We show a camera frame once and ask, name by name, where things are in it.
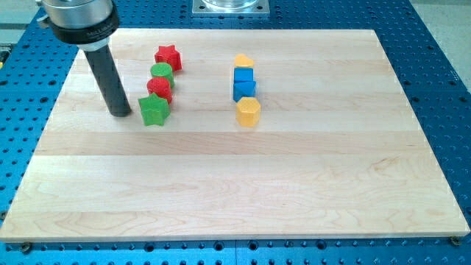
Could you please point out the blue square block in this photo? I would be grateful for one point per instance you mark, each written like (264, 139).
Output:
(243, 74)

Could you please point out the light wooden board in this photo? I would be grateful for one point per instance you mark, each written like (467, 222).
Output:
(338, 151)

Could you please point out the right board clamp screw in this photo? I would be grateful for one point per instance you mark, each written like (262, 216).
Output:
(455, 241)

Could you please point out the blue triangle block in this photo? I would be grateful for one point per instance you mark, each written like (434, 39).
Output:
(244, 89)

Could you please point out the board clamp screw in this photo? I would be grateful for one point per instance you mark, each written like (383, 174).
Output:
(455, 241)
(25, 247)

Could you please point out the yellow hexagon block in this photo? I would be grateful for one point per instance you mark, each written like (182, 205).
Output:
(248, 111)

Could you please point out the red star block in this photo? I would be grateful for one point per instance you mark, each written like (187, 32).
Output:
(169, 54)

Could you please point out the red circle block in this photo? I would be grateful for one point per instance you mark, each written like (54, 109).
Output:
(161, 87)

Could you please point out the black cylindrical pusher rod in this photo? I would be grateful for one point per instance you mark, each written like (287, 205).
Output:
(107, 78)

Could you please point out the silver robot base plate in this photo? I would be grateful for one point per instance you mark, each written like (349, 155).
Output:
(215, 8)

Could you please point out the green circle block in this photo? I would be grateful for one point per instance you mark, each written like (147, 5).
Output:
(163, 70)

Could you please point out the yellow heart block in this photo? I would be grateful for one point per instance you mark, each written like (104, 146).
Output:
(243, 61)

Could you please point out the left board clamp screw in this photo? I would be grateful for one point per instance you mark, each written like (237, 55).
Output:
(25, 247)

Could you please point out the green star block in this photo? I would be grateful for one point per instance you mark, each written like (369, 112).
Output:
(154, 110)

